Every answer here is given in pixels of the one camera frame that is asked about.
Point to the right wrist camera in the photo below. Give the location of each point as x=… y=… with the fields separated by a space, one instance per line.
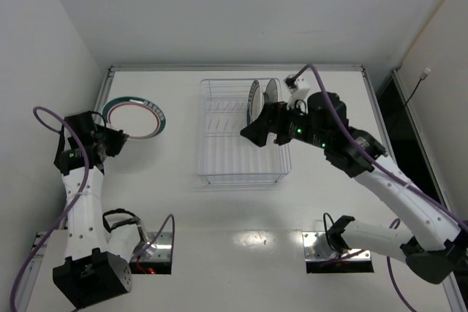
x=298 y=88

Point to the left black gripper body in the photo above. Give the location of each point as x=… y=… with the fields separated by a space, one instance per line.
x=108 y=139

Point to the green red rimmed plate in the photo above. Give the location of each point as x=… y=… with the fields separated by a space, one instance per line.
x=137 y=117
x=255 y=101

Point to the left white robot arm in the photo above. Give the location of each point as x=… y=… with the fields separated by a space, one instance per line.
x=97 y=258

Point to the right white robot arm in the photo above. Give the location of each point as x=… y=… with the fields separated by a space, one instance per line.
x=432 y=243

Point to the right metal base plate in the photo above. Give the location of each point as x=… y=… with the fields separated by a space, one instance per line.
x=314 y=246

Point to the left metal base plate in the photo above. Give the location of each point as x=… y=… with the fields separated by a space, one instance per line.
x=151 y=250

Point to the white plate with characters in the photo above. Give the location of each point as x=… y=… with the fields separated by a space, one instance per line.
x=271 y=92

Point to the metal base plate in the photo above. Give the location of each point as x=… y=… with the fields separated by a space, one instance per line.
x=314 y=246
x=151 y=250

